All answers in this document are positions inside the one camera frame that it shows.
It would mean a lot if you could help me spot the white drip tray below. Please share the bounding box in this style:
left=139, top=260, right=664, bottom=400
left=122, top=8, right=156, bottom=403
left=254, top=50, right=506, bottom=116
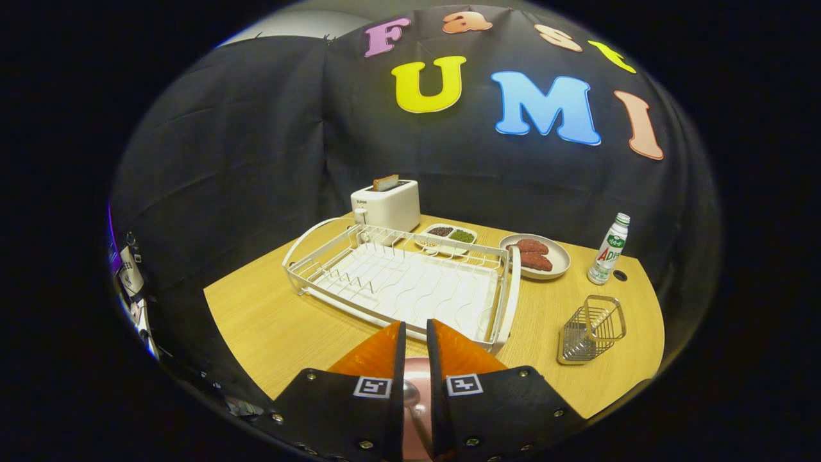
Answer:
left=314, top=243, right=501, bottom=341

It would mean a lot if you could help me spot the beige plate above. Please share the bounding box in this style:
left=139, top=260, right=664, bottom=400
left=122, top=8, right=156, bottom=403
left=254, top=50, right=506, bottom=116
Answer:
left=499, top=234, right=571, bottom=280

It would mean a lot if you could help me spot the white drink bottle green label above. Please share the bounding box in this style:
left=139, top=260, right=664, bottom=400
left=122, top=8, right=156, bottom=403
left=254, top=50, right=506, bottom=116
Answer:
left=587, top=213, right=631, bottom=286

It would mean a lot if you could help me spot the white divided bean tray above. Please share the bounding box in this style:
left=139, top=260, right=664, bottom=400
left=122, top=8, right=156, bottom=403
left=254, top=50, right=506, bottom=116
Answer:
left=414, top=223, right=478, bottom=252

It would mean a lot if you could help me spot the black backdrop cloth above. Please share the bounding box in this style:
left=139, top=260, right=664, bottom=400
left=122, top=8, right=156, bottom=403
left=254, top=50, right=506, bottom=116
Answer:
left=109, top=6, right=720, bottom=411

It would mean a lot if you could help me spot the white wire dish rack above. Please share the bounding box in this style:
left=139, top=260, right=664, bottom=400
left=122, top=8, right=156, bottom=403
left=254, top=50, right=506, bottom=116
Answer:
left=282, top=217, right=521, bottom=355

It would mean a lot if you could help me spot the metal wire basket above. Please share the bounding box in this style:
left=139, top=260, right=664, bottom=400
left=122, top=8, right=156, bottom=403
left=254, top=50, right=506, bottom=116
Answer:
left=557, top=295, right=627, bottom=366

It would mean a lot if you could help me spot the pink plate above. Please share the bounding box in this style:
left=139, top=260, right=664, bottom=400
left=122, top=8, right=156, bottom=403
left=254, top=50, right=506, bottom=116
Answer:
left=403, top=357, right=436, bottom=462

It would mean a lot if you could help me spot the spoon with dark handle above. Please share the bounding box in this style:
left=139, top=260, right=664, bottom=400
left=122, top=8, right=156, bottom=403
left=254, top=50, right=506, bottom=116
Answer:
left=403, top=379, right=424, bottom=450

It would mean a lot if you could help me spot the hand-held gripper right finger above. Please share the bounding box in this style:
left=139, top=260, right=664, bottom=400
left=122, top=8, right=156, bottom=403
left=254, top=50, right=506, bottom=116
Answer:
left=427, top=319, right=588, bottom=462

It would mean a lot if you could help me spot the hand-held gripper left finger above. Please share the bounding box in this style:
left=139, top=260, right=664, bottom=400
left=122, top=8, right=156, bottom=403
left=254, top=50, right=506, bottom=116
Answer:
left=269, top=321, right=407, bottom=462

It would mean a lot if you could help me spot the white toaster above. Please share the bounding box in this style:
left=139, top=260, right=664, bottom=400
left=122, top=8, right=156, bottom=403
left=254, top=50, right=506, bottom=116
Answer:
left=350, top=175, right=421, bottom=233

